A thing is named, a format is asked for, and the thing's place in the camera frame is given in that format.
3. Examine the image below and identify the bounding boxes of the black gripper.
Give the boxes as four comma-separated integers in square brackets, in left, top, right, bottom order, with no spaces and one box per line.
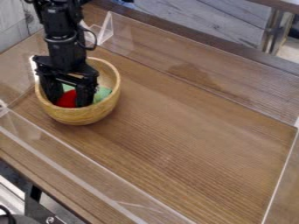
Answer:
[32,33,99,108]

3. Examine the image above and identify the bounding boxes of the red strawberry toy green leaves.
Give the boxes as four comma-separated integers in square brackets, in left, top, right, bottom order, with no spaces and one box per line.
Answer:
[56,89,78,108]

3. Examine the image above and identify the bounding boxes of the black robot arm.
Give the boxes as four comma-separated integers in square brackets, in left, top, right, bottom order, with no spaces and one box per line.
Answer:
[24,0,99,108]

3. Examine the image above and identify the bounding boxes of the green rectangular block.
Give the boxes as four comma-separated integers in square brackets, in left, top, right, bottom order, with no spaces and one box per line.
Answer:
[62,83,115,105]

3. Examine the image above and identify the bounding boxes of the wooden bowl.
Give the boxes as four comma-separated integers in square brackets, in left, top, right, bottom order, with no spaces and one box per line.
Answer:
[34,57,122,126]

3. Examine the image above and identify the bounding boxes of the clear acrylic front barrier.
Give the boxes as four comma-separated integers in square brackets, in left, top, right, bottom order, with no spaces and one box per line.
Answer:
[0,101,195,224]

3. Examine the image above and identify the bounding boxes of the metal table leg background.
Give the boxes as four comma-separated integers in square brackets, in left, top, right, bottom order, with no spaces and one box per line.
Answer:
[262,8,295,55]

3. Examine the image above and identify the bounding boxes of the clear acrylic corner bracket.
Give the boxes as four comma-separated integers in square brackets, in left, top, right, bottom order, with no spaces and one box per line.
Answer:
[80,12,114,46]

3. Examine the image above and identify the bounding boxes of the black table frame bracket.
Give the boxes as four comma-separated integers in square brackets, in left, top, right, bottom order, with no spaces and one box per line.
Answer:
[24,185,67,224]

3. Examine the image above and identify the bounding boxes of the black cable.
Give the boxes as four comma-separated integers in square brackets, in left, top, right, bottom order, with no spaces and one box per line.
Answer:
[0,204,16,224]

